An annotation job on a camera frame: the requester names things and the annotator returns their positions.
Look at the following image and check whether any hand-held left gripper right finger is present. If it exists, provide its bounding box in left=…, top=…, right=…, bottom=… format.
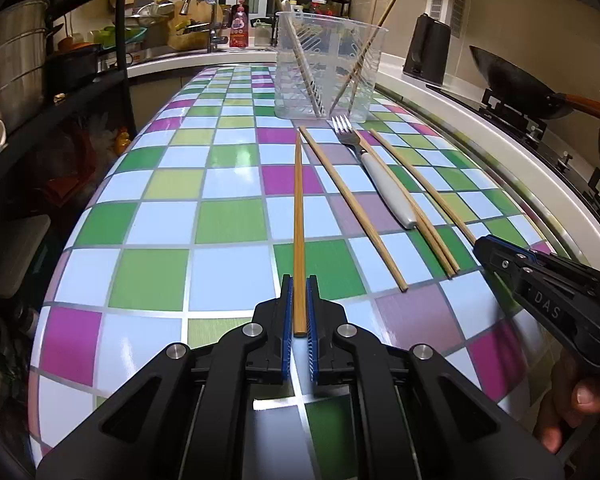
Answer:
left=306, top=275, right=566, bottom=480

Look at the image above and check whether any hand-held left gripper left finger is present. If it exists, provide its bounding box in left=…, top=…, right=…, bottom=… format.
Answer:
left=37, top=275, right=296, bottom=480

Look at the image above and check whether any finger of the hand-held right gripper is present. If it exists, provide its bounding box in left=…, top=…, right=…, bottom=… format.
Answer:
left=472, top=235, right=546, bottom=292
left=486, top=234, right=600, bottom=287

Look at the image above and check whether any white-handled metal fork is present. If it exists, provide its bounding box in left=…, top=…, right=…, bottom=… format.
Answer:
left=331, top=115, right=420, bottom=231

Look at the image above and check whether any clear plastic utensil holder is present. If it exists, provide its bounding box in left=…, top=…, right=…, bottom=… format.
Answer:
left=274, top=10, right=390, bottom=123

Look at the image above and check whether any person's right hand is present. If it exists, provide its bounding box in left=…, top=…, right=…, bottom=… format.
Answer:
left=532, top=357, right=600, bottom=455

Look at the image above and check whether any black gas stove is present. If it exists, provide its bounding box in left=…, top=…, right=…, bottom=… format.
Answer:
left=425, top=82, right=600, bottom=221

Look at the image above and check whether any black electric kettle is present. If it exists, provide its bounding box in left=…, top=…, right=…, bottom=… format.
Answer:
left=402, top=13, right=452, bottom=86

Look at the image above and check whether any red plastic bag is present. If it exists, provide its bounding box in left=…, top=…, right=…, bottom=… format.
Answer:
left=40, top=125, right=111, bottom=211

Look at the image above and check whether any white plastic board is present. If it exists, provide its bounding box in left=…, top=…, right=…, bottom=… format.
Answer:
left=0, top=215, right=51, bottom=300

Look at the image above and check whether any green-lidded jar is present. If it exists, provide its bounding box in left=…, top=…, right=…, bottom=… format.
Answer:
left=251, top=18, right=273, bottom=47

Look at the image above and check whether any black metal shelf rack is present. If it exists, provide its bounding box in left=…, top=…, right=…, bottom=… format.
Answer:
left=0, top=0, right=137, bottom=281

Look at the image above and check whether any red dish soap pouch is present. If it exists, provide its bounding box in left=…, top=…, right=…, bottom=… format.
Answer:
left=229, top=1, right=251, bottom=50

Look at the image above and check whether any chrome sink faucet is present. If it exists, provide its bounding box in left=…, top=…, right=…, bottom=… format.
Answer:
left=180, top=0, right=228, bottom=53

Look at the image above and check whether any black spice rack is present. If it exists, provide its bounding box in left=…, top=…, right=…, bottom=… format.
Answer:
left=277, top=0, right=353, bottom=26

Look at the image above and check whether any round wooden cutting board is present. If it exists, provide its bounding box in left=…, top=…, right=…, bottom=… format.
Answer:
left=167, top=5, right=216, bottom=51

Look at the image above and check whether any green plastic basin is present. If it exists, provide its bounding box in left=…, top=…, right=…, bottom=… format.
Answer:
left=100, top=25, right=148, bottom=48

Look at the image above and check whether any black pot with orange lid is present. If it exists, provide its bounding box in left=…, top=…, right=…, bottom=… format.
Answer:
left=47, top=42, right=103, bottom=91

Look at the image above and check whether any steel colander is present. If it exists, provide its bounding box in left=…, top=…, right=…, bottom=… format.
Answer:
left=125, top=2, right=173, bottom=26

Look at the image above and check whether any steel stockpot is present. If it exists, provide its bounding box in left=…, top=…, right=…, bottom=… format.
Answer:
left=0, top=0, right=51, bottom=131

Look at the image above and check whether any black wok with wooden handle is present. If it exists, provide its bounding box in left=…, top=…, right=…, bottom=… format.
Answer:
left=469, top=45, right=600, bottom=125

